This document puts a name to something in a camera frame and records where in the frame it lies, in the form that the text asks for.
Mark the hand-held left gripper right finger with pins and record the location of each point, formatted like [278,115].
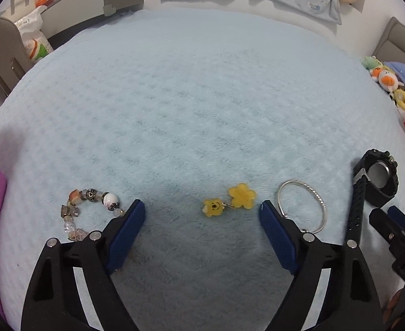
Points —
[278,238]

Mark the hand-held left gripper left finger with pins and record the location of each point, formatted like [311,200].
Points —
[126,234]

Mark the black wrist watch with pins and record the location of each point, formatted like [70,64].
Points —
[381,176]

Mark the yellow bear flower earring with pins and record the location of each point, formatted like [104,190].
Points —
[242,194]

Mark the person's right hand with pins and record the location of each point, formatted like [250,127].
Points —
[393,303]

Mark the thin silver bangle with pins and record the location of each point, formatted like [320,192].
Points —
[317,200]

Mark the yellow plush toy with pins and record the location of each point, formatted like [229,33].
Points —
[403,99]

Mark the white duck plush toy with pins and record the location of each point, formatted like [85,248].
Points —
[385,81]

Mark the green plush toy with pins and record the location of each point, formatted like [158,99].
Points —
[373,63]

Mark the light blue bed blanket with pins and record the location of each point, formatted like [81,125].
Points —
[195,93]

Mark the grey padded headboard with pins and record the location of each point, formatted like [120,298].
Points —
[395,41]

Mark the white plastic bag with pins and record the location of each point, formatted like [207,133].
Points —
[35,38]

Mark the grey chair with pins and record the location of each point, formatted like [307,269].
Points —
[6,51]

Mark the grey cabinet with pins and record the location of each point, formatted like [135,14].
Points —
[85,7]

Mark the white tote bag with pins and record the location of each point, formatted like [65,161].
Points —
[19,3]

